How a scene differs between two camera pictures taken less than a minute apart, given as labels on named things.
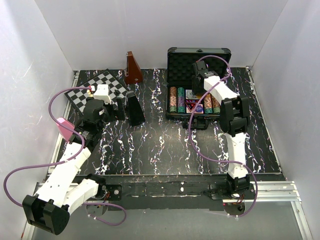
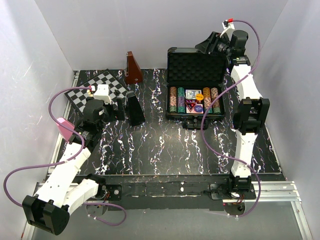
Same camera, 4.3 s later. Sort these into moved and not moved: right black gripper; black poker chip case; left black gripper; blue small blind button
Moved: right black gripper
Not moved: blue small blind button; left black gripper; black poker chip case
